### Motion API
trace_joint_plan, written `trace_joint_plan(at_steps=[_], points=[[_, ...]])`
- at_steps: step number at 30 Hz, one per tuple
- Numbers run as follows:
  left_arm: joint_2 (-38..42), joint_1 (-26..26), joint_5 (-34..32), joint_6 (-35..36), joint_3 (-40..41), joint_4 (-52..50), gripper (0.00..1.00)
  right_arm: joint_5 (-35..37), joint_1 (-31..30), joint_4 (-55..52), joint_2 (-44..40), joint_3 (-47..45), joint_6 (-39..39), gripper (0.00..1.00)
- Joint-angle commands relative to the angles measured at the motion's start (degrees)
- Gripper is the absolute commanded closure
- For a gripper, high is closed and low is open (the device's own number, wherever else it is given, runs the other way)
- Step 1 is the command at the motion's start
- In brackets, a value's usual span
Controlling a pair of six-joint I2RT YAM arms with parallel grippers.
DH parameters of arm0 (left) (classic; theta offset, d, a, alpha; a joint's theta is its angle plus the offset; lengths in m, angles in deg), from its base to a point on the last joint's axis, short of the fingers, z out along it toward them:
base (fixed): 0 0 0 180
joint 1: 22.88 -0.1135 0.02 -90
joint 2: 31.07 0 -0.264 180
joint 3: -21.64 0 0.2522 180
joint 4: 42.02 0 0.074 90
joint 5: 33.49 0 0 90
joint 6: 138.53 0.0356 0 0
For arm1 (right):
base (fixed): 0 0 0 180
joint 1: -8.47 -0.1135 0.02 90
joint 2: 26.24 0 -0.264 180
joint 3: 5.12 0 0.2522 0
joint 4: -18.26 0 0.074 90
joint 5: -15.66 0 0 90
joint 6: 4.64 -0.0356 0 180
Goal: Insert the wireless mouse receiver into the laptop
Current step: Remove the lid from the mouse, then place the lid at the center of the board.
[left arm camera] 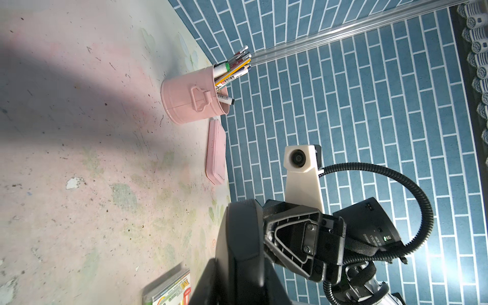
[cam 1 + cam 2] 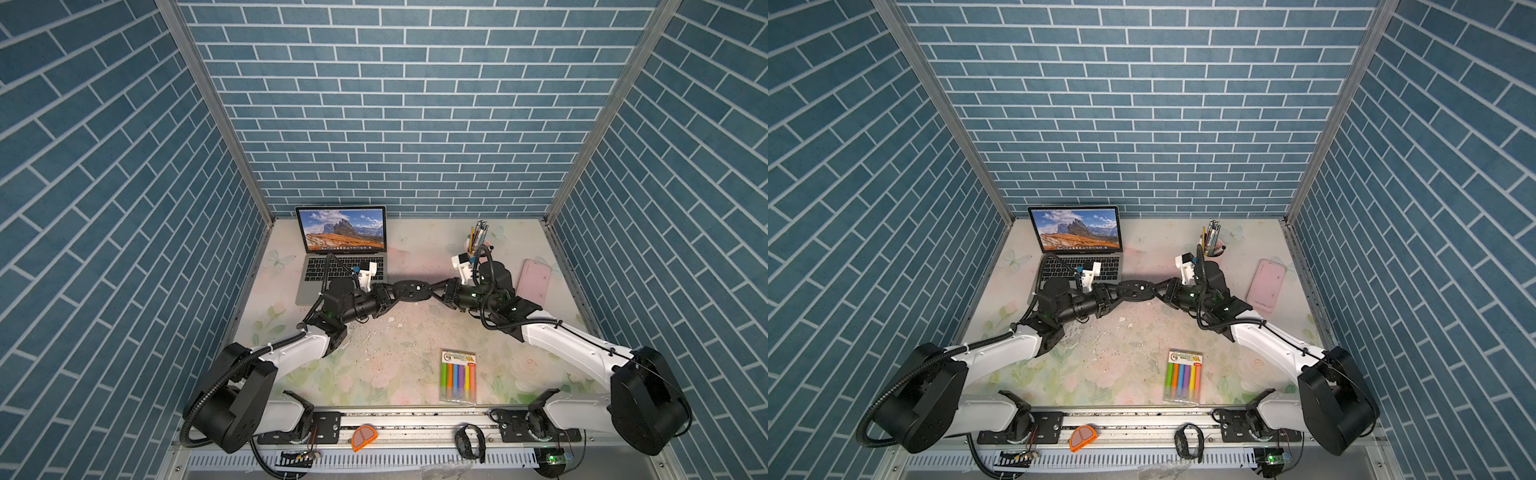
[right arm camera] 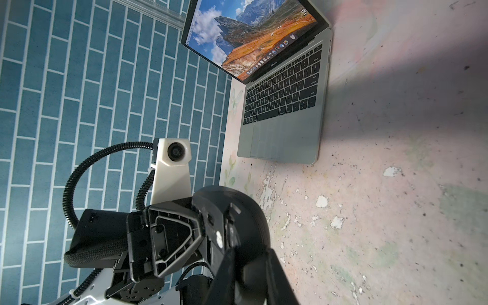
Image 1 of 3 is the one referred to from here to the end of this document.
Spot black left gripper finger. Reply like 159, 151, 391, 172
189, 199, 292, 304

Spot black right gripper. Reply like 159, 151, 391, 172
263, 197, 404, 284

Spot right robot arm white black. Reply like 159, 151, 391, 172
263, 163, 434, 304

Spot pack of coloured markers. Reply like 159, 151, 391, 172
142, 263, 192, 305

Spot pink pen holder cup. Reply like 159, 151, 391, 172
161, 66, 231, 125

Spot pens in cup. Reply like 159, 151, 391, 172
213, 45, 252, 105

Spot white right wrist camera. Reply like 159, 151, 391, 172
283, 144, 326, 214

